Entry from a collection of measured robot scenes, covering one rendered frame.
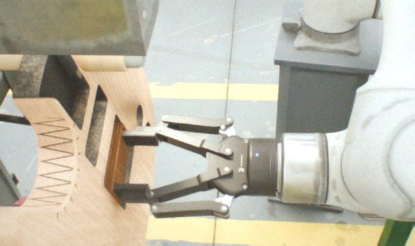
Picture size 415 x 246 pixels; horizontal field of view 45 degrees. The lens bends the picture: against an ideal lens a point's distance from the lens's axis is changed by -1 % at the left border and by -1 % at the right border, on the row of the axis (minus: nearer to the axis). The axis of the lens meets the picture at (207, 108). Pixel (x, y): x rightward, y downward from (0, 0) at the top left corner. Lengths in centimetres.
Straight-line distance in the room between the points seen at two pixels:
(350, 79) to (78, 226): 101
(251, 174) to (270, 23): 208
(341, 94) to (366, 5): 27
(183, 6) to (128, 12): 250
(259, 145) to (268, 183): 5
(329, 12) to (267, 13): 141
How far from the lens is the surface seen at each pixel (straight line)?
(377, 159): 44
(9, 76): 93
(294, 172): 61
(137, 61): 54
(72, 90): 57
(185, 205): 63
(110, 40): 33
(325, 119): 154
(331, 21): 135
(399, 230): 145
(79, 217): 55
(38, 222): 47
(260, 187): 63
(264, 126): 213
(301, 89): 145
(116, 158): 66
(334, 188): 62
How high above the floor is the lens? 160
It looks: 46 degrees down
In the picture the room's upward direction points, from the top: 5 degrees counter-clockwise
